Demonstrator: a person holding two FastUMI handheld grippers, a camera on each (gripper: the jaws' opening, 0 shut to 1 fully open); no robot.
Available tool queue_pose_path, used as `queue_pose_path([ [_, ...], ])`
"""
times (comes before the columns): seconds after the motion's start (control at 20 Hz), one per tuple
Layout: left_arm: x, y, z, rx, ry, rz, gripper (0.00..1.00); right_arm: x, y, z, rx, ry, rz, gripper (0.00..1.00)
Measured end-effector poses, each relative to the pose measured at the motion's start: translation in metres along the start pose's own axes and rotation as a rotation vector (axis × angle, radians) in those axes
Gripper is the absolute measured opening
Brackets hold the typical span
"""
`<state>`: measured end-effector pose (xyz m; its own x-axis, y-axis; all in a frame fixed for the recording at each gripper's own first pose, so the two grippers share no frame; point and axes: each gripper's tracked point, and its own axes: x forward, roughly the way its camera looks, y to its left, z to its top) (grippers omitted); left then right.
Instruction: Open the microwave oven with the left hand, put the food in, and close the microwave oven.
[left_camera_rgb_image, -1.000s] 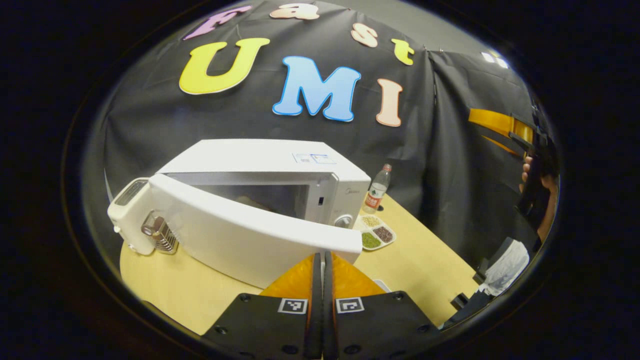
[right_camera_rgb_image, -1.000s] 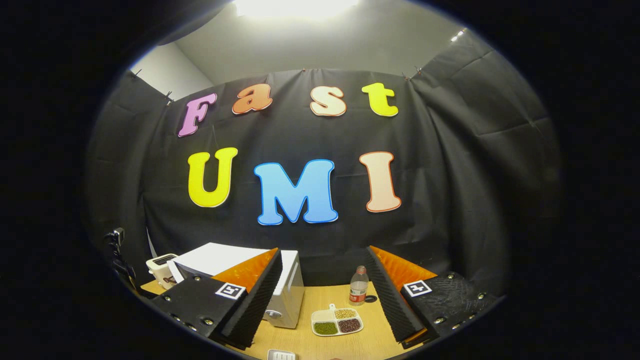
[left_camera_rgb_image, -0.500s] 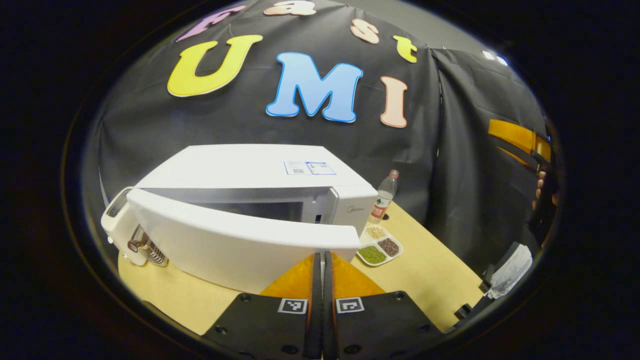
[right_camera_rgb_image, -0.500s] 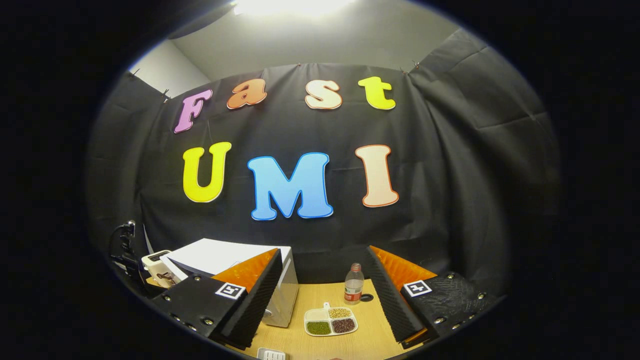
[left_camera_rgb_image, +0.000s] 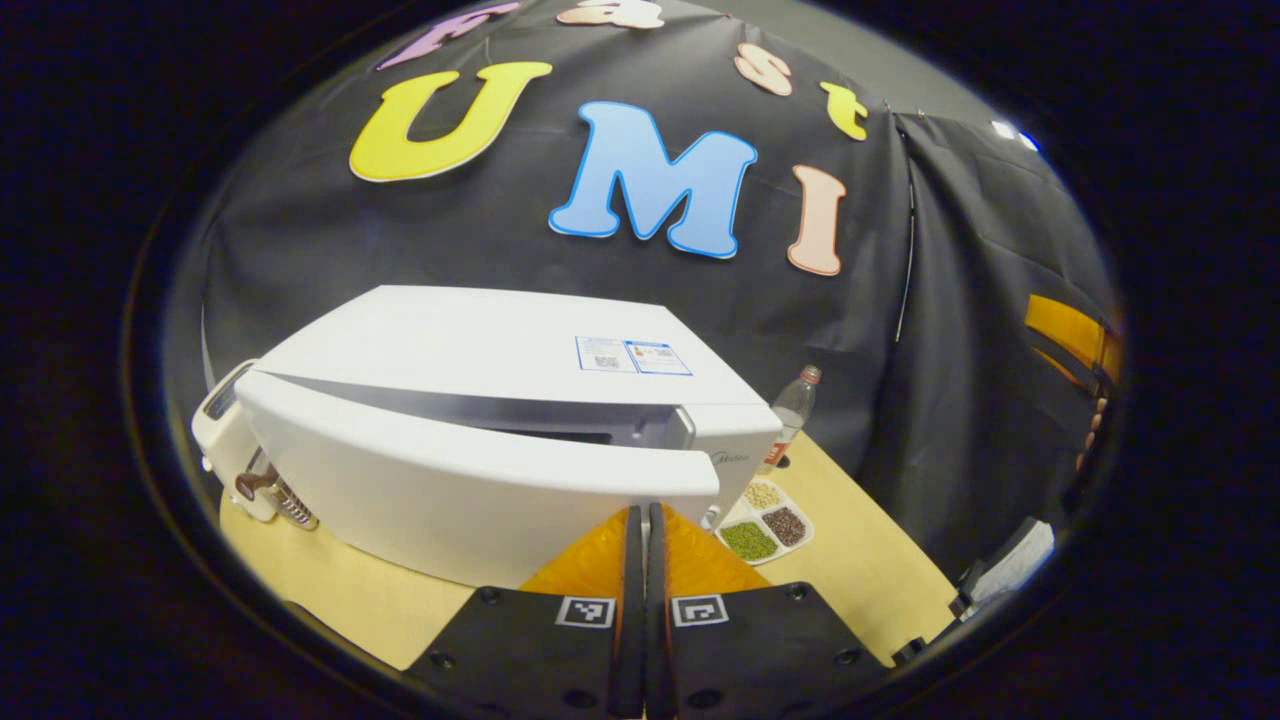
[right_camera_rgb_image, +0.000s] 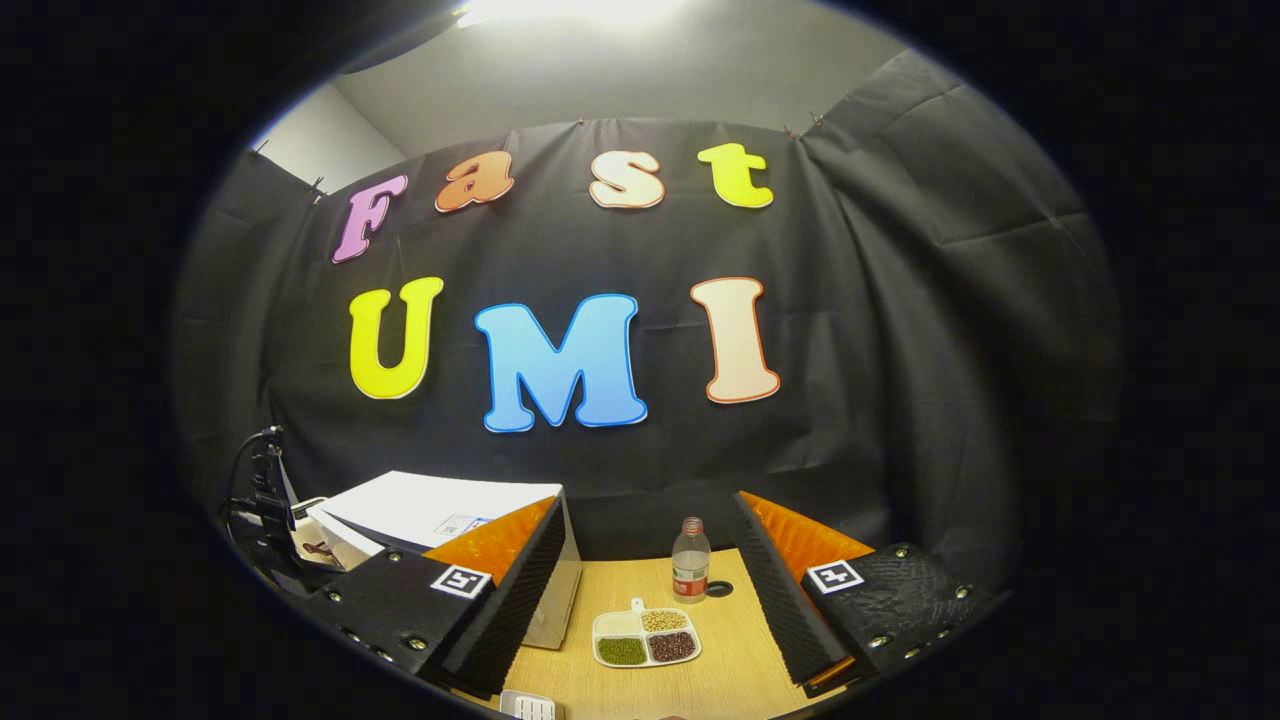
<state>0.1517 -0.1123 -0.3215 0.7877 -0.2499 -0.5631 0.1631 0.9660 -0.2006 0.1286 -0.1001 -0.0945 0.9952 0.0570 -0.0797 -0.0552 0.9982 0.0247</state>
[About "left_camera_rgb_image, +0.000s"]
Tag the ribbed glass jar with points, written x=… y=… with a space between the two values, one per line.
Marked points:
x=280 y=495

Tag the black frame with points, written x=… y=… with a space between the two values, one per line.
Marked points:
x=965 y=600

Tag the white cloth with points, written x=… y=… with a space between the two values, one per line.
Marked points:
x=1015 y=570

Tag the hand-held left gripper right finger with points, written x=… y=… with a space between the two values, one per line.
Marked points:
x=658 y=640

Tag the black backdrop cloth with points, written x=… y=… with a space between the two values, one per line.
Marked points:
x=500 y=240

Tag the divided tray of beans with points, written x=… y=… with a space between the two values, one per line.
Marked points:
x=765 y=525

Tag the small ceiling light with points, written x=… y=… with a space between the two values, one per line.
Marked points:
x=1012 y=133

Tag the white microwave oven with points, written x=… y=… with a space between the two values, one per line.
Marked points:
x=480 y=350

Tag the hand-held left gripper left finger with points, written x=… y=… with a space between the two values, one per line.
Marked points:
x=630 y=640

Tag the white toaster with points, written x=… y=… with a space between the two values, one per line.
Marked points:
x=225 y=440

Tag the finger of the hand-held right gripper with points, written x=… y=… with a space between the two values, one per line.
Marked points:
x=1075 y=372
x=1060 y=325

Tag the clear plastic water bottle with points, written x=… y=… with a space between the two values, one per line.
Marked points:
x=790 y=415

